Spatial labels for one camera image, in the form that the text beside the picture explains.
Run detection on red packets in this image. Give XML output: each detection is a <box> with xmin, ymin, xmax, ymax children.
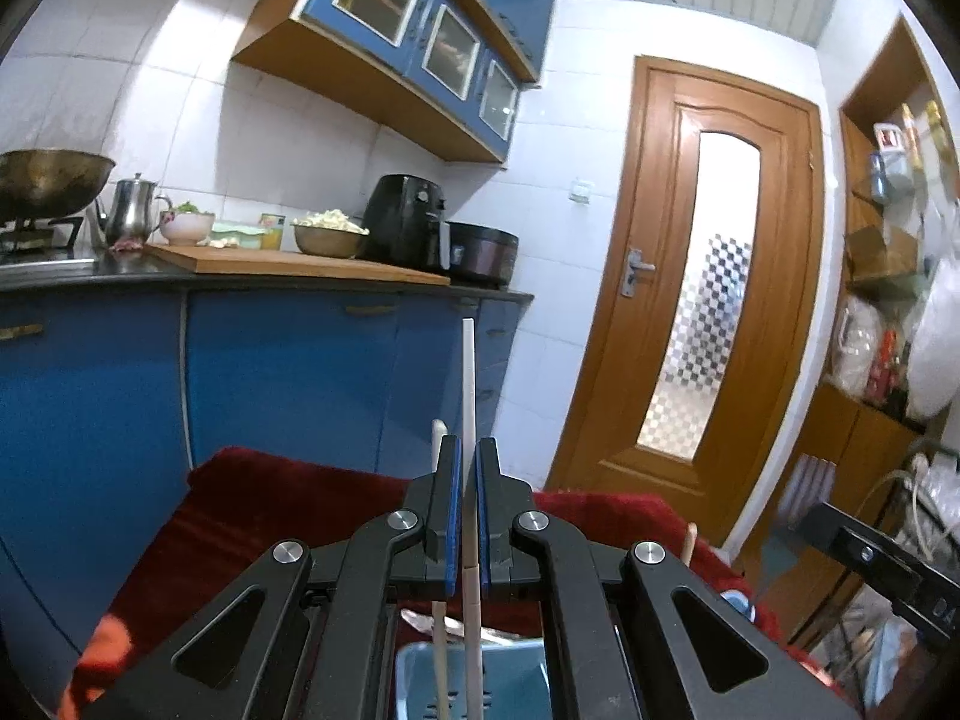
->
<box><xmin>862</xmin><ymin>328</ymin><xmax>913</xmax><ymax>407</ymax></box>

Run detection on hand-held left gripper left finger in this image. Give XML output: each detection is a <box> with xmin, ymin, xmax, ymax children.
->
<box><xmin>79</xmin><ymin>435</ymin><xmax>462</xmax><ymax>720</ymax></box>

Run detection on metal bowl of food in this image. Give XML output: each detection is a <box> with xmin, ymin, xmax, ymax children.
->
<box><xmin>291</xmin><ymin>209</ymin><xmax>371</xmax><ymax>260</ymax></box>

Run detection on green lidded container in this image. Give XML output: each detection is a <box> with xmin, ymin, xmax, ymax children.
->
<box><xmin>211</xmin><ymin>219</ymin><xmax>264</xmax><ymax>251</ymax></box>

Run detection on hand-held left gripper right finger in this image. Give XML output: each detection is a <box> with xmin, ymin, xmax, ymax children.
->
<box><xmin>474</xmin><ymin>436</ymin><xmax>863</xmax><ymax>720</ymax></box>

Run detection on red floral blanket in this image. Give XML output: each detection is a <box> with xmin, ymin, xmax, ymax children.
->
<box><xmin>60</xmin><ymin>446</ymin><xmax>826</xmax><ymax>720</ymax></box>

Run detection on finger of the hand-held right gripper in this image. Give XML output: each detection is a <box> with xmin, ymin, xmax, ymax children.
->
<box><xmin>796</xmin><ymin>502</ymin><xmax>926</xmax><ymax>606</ymax></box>

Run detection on wooden door with glass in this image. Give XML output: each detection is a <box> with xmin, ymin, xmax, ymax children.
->
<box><xmin>544</xmin><ymin>54</ymin><xmax>827</xmax><ymax>549</ymax></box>

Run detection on black rice cooker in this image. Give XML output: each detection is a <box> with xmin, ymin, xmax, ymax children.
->
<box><xmin>441</xmin><ymin>221</ymin><xmax>521</xmax><ymax>288</ymax></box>

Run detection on white plastic bag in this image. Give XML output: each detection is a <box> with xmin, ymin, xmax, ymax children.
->
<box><xmin>904</xmin><ymin>199</ymin><xmax>960</xmax><ymax>422</ymax></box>

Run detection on dark metal wok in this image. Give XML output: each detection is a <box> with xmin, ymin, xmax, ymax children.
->
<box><xmin>0</xmin><ymin>150</ymin><xmax>117</xmax><ymax>223</ymax></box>

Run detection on cardboard box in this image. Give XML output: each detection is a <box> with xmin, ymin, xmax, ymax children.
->
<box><xmin>844</xmin><ymin>223</ymin><xmax>920</xmax><ymax>280</ymax></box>

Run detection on metal door handle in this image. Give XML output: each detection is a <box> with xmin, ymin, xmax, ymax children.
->
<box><xmin>619</xmin><ymin>247</ymin><xmax>657</xmax><ymax>299</ymax></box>

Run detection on blue base cabinet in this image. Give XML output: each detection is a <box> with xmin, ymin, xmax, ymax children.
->
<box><xmin>0</xmin><ymin>261</ymin><xmax>536</xmax><ymax>691</ymax></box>

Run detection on white floral bowl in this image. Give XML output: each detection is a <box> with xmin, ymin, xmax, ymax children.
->
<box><xmin>159</xmin><ymin>202</ymin><xmax>217</xmax><ymax>247</ymax></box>

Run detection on light blue utensil box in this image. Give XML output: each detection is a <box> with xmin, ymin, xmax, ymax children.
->
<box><xmin>394</xmin><ymin>591</ymin><xmax>758</xmax><ymax>720</ymax></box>

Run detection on wooden shelf unit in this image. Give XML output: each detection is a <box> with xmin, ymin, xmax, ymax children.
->
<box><xmin>780</xmin><ymin>15</ymin><xmax>960</xmax><ymax>650</ymax></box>

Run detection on steel kettle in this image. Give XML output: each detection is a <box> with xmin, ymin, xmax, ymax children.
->
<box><xmin>94</xmin><ymin>173</ymin><xmax>173</xmax><ymax>248</ymax></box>

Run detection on clear bag of goods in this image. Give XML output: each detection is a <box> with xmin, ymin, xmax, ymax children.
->
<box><xmin>828</xmin><ymin>295</ymin><xmax>879</xmax><ymax>399</ymax></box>

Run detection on long white chopstick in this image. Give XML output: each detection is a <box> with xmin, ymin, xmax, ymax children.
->
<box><xmin>461</xmin><ymin>317</ymin><xmax>482</xmax><ymax>720</ymax></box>

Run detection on wooden cutting board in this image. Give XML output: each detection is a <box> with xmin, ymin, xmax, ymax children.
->
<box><xmin>142</xmin><ymin>241</ymin><xmax>452</xmax><ymax>287</ymax></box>

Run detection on blue wall cabinet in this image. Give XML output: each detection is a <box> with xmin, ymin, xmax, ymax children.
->
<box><xmin>230</xmin><ymin>0</ymin><xmax>558</xmax><ymax>165</ymax></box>

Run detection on white cable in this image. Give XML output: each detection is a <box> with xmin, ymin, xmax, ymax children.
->
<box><xmin>855</xmin><ymin>453</ymin><xmax>960</xmax><ymax>563</ymax></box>

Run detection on black air fryer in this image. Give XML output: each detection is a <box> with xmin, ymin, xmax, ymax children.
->
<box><xmin>359</xmin><ymin>174</ymin><xmax>453</xmax><ymax>273</ymax></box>

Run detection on gas stove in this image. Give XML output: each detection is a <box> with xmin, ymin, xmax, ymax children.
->
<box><xmin>0</xmin><ymin>215</ymin><xmax>86</xmax><ymax>257</ymax></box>

